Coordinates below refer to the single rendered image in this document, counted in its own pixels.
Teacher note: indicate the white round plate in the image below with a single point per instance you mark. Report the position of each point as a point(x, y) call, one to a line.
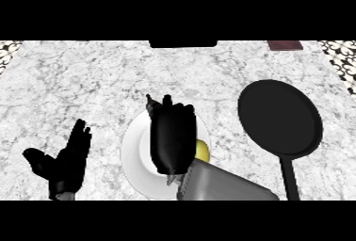
point(135, 157)

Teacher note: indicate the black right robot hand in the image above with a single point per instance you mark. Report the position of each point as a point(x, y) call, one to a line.
point(172, 141)

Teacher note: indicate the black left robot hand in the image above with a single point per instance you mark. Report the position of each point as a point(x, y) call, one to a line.
point(70, 160)

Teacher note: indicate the yellow-green vegetable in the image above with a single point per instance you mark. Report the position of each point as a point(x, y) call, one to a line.
point(203, 151)

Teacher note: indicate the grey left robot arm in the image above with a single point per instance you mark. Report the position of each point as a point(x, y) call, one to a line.
point(65, 196)

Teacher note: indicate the black frying pan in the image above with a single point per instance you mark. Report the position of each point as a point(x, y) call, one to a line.
point(278, 116)

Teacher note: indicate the dark red flat object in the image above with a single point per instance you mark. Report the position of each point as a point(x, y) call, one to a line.
point(286, 45)

